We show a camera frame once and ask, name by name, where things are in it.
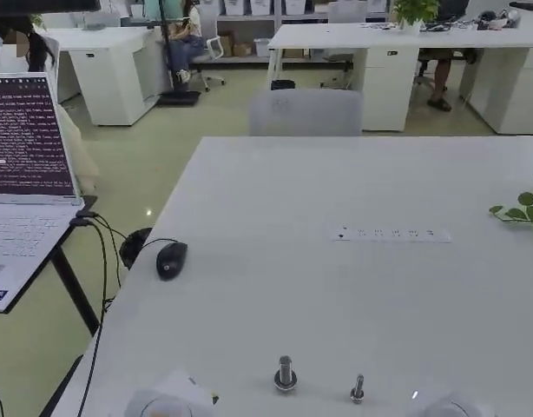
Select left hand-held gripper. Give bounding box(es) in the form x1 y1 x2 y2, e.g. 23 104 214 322
124 368 220 417

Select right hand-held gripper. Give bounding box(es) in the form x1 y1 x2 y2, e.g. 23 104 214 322
406 389 497 417

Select small steel bolt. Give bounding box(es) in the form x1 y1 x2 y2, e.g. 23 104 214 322
349 374 366 405

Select large steel bolt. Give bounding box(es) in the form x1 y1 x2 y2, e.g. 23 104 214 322
273 354 299 394

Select black computer mouse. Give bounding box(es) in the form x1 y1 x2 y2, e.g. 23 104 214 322
155 242 189 281

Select black round device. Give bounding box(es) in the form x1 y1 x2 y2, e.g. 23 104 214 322
119 227 155 270

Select black laptop stand table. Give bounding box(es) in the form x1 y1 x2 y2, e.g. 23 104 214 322
49 195 102 336

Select white built-in socket panel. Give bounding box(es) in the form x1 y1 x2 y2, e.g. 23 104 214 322
326 222 452 243

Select green leafy plant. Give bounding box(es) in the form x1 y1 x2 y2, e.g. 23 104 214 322
488 168 533 227

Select white laptop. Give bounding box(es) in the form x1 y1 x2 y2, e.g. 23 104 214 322
0 71 85 314

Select black pole stand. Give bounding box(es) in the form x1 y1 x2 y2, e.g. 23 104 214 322
155 0 203 108

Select long white office desk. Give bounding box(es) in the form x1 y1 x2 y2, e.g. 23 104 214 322
266 21 533 136

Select white office chair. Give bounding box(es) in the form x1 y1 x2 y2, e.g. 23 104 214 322
188 3 227 93

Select grey office chair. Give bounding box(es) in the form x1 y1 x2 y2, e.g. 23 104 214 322
319 0 371 90

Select shelf with storage boxes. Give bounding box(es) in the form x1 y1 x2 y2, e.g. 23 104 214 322
212 0 396 62

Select potted green plant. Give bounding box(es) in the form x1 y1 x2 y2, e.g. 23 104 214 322
390 0 442 35

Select black laptop cable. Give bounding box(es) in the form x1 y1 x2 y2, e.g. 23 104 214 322
69 210 129 417

